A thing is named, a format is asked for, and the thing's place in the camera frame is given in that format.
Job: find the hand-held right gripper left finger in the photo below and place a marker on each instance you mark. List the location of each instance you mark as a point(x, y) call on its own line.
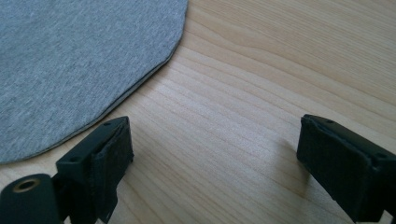
point(99, 161)

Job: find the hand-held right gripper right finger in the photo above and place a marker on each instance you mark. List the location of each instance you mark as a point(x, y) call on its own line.
point(342, 168)

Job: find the grey cloth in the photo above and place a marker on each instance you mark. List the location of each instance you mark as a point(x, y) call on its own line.
point(77, 68)

